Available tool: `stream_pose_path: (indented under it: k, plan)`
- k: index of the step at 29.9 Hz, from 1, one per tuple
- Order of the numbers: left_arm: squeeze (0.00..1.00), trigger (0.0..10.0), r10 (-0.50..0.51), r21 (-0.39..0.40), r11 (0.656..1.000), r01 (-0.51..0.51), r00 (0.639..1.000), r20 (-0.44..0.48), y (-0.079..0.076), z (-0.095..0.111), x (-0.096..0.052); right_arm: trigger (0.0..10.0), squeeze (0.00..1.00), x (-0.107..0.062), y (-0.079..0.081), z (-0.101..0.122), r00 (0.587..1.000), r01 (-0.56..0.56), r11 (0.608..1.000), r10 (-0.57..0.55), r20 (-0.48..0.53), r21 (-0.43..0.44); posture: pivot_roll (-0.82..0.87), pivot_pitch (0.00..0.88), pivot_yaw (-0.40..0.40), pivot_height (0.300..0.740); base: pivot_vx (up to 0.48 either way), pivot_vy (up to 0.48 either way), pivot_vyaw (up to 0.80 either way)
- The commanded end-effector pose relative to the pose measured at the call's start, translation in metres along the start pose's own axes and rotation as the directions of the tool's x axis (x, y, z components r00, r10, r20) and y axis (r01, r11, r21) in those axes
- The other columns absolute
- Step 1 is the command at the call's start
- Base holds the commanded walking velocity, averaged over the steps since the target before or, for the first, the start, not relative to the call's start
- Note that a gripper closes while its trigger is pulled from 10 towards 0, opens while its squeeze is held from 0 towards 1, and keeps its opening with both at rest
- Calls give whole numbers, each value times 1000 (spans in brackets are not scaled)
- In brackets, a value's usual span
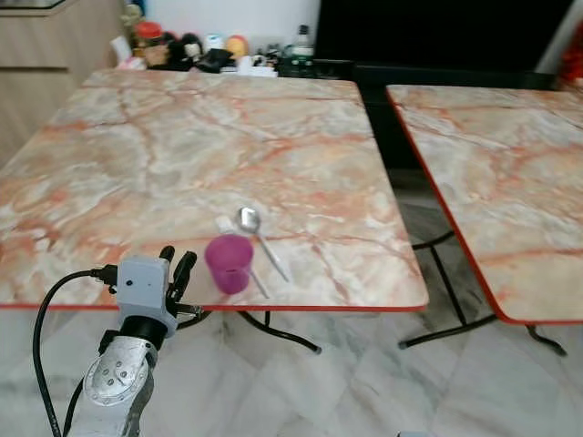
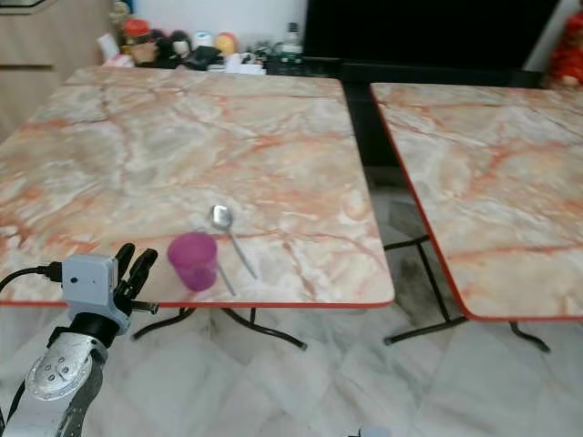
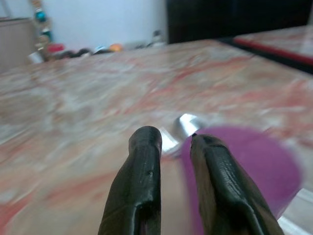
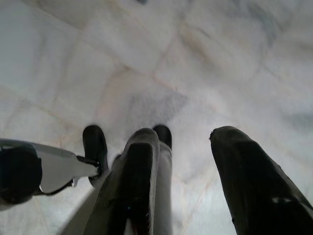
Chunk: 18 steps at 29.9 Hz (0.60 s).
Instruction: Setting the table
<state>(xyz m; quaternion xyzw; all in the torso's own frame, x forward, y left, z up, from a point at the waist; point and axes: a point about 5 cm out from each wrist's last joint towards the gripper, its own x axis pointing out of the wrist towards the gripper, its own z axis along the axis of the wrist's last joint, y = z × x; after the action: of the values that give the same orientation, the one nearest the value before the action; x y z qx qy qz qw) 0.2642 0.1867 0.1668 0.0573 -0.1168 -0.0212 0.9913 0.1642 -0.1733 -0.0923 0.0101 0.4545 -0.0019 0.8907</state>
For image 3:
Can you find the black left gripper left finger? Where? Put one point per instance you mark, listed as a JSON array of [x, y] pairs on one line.
[[137, 181]]

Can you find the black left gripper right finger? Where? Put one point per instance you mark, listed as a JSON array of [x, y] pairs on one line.
[[220, 186]]

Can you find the purple round plate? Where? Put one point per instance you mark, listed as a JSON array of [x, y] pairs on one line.
[[256, 161]]

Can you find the silver metal spoon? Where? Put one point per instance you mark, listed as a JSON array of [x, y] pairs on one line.
[[185, 127]]

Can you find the silver metal knife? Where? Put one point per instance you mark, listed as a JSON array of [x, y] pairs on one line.
[[293, 210]]

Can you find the orange ball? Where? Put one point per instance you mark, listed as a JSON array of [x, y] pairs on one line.
[[115, 47]]

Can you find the red-edged marble table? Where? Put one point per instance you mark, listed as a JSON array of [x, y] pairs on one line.
[[281, 44]]

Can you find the red box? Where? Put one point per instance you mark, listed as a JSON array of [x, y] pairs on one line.
[[55, 48]]

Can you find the white cup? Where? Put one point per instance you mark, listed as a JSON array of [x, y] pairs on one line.
[[35, 57]]

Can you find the black cabinet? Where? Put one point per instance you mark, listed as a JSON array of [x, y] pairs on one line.
[[234, 17]]

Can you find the hanging teal bead ornament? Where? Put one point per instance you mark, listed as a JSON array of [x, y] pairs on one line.
[[42, 22]]

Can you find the beige wooden cabinet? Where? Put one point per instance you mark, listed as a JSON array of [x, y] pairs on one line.
[[14, 41]]

